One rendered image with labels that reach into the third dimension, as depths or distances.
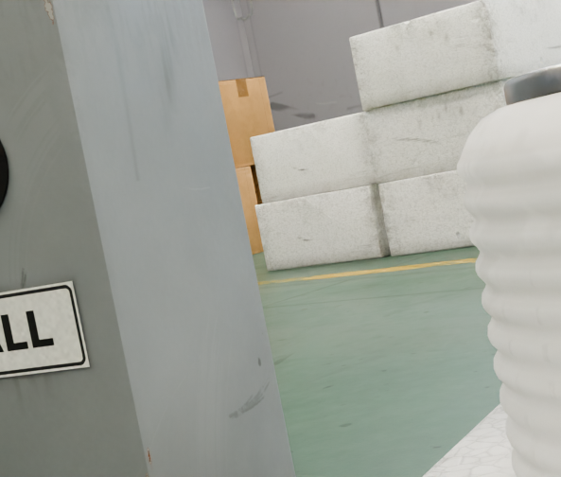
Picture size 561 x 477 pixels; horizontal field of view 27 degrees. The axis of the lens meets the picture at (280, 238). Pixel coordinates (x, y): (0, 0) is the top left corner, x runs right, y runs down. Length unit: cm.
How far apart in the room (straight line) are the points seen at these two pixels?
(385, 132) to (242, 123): 130
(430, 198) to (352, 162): 26
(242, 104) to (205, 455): 384
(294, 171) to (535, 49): 70
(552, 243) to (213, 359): 14
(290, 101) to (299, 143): 394
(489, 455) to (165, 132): 11
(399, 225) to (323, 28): 402
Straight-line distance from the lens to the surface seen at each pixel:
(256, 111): 417
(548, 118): 18
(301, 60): 692
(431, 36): 277
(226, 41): 707
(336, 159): 300
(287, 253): 312
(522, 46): 279
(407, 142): 284
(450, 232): 279
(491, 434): 28
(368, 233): 294
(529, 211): 18
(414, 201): 283
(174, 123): 30
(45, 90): 27
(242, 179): 404
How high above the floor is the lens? 25
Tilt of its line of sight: 3 degrees down
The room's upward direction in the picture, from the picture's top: 11 degrees counter-clockwise
